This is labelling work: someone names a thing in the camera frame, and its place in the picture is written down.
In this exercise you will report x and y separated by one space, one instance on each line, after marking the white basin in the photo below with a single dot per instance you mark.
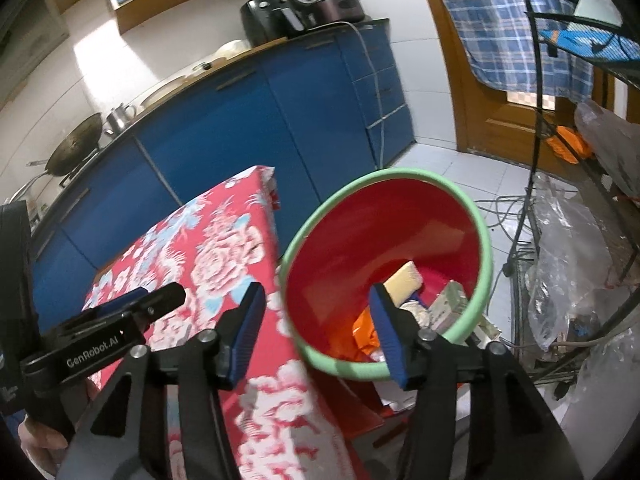
162 92

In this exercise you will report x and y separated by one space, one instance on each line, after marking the blue packet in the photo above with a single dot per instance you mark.
575 45

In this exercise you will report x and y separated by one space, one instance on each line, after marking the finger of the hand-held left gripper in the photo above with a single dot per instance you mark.
162 300
120 300

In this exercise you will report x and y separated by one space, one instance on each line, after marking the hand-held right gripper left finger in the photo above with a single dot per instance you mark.
247 335

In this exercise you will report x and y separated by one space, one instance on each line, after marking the red floral tablecloth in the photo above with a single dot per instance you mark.
225 260

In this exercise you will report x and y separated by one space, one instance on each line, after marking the person's left hand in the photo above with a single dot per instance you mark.
40 440

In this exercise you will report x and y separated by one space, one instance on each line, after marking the black wok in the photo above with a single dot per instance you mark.
75 147

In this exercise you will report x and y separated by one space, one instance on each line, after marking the orange net bag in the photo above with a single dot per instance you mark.
570 142

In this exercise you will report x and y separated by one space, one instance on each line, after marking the small bowl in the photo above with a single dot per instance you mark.
202 66

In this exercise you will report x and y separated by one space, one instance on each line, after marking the red plastic stool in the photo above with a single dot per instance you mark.
355 405

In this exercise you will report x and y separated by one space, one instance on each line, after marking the red bucket with green rim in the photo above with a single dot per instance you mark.
390 220

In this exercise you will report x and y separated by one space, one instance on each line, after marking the blue base cabinets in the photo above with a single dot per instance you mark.
225 125

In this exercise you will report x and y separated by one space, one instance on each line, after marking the white card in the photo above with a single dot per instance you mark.
597 5

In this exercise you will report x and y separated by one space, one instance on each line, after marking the pale green carton box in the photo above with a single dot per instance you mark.
447 305

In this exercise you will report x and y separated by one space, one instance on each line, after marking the wooden door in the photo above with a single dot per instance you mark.
465 110

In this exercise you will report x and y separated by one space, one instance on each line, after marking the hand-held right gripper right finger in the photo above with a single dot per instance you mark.
387 340

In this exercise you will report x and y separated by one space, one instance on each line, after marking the yellow sponge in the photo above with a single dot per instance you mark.
404 282

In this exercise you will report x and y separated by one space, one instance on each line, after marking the grey range hood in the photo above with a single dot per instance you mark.
30 40

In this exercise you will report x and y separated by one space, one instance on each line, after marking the white plastic container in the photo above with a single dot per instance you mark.
232 49

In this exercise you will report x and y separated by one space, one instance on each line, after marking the blue plaid curtain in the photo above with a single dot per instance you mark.
500 25

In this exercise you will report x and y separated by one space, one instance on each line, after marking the metal kettle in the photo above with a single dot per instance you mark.
119 117

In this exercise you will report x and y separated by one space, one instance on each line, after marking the orange plastic bag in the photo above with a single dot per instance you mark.
367 332

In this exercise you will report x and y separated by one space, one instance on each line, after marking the black air fryer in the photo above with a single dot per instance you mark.
265 22

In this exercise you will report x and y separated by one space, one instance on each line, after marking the clear plastic bags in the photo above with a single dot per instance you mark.
565 250

